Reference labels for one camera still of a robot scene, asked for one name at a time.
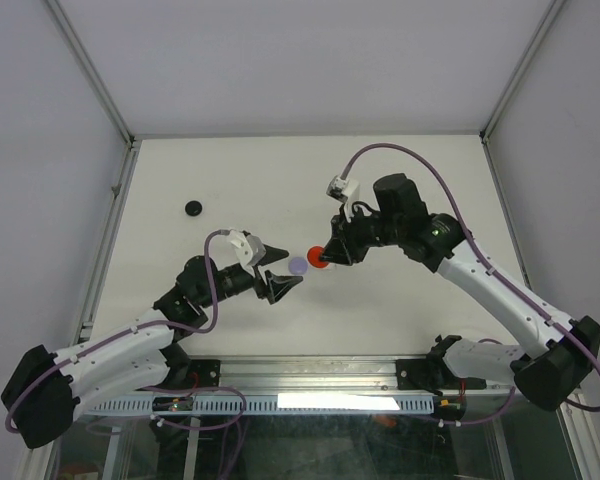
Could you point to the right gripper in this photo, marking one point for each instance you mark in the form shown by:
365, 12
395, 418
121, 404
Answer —
348, 252

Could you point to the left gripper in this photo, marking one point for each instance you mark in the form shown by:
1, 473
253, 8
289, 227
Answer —
276, 285

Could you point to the red earbud case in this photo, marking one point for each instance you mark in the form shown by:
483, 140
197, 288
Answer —
313, 256

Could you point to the purple earbud case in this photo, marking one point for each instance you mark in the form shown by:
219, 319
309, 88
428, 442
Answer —
298, 266

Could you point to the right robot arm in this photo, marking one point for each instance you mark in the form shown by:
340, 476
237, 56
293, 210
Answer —
553, 352

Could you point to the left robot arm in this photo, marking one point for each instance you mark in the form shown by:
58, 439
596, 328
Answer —
49, 390

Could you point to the black earbud case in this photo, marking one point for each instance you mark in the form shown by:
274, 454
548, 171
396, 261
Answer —
193, 208

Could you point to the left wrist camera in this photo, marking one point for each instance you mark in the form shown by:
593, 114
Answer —
249, 249

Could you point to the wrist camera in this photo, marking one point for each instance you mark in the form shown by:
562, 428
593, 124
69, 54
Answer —
347, 192
249, 249

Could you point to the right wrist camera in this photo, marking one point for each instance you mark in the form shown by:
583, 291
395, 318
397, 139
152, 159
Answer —
347, 192

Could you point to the aluminium mounting rail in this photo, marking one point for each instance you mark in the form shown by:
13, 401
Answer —
359, 374

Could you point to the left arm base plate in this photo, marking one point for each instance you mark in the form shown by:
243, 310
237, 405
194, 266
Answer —
190, 374

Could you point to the slotted cable duct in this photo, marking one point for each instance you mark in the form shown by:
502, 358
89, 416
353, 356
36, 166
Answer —
280, 404

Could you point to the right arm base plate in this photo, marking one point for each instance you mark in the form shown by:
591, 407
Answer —
418, 374

